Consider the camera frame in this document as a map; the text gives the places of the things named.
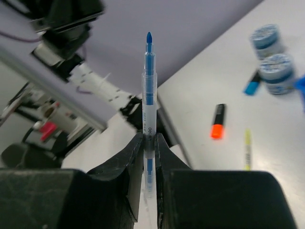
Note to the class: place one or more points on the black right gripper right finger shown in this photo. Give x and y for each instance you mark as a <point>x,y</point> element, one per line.
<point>202,199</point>

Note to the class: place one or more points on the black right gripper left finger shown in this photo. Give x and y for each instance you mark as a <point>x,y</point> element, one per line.
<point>106,197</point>

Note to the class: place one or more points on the blue thin pen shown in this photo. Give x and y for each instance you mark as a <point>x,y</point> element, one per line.
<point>149,114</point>

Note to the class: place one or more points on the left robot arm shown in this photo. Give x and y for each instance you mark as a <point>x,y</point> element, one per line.
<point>65,25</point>

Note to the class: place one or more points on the orange highlighter marker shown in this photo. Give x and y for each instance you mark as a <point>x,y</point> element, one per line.
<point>217,129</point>

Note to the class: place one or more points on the yellow thin pen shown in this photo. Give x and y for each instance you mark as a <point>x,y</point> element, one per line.
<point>248,149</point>

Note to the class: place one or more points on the blue highlighter marker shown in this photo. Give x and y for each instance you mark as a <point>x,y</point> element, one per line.
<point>253,84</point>

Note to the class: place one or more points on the blue patterned jar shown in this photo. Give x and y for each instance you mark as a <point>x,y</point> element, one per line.
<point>266,41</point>
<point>278,73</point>

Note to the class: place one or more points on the blue compartment tray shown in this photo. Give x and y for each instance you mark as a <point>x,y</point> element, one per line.
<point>300,86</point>

